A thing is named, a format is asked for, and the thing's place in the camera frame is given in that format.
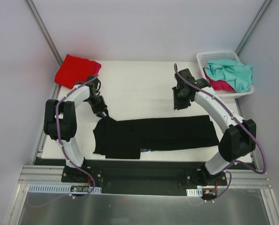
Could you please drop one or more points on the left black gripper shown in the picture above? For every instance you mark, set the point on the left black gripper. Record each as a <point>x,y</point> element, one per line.
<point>101,110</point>

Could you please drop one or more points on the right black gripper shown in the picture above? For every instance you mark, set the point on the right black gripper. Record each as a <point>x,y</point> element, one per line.
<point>179,101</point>

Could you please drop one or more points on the black daisy t-shirt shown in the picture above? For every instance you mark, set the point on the black daisy t-shirt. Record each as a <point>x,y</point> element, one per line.
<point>126,139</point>

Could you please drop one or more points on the white plastic basket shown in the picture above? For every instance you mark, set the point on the white plastic basket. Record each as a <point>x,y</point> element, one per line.
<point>204,57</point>

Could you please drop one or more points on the pink t-shirt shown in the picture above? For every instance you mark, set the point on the pink t-shirt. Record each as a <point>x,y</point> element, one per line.
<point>96,67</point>

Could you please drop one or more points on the red t-shirt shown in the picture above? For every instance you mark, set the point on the red t-shirt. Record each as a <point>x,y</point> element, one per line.
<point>73,70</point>

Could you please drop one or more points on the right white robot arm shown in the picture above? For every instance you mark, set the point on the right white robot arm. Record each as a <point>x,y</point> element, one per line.
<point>238,133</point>

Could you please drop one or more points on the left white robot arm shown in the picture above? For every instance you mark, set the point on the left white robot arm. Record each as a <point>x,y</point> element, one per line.
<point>60,121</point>

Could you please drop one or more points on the magenta t-shirt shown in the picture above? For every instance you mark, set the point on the magenta t-shirt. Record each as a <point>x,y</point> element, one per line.
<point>220,85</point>

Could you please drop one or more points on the teal t-shirt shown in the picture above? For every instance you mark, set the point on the teal t-shirt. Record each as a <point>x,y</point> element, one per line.
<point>236,74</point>

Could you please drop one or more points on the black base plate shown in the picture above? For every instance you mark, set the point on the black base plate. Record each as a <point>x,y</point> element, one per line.
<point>142,177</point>

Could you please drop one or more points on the right white cable duct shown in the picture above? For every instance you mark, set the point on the right white cable duct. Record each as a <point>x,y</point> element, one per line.
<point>194,192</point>

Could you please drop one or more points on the white cable duct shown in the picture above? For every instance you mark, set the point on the white cable duct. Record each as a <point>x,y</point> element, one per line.
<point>63,189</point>
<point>194,192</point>

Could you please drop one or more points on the left white cable duct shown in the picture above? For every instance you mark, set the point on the left white cable duct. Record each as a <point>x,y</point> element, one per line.
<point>63,189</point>

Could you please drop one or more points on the right aluminium frame post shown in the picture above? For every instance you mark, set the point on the right aluminium frame post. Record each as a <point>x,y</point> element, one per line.
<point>256,20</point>

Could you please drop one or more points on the aluminium frame post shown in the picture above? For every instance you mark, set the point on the aluminium frame post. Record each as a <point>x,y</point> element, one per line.
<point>256,20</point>
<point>44,31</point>

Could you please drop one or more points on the left aluminium frame post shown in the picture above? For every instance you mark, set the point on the left aluminium frame post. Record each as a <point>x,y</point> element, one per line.
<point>44,31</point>

